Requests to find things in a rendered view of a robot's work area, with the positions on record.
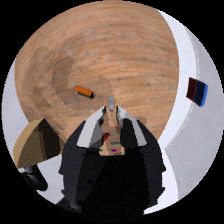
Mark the orange rod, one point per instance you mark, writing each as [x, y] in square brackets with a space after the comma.
[83, 90]

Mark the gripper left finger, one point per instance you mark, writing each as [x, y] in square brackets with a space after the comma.
[87, 136]

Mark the dark red rectangular bar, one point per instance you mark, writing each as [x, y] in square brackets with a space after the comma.
[106, 136]

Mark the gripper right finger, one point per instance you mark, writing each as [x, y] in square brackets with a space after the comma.
[136, 136]

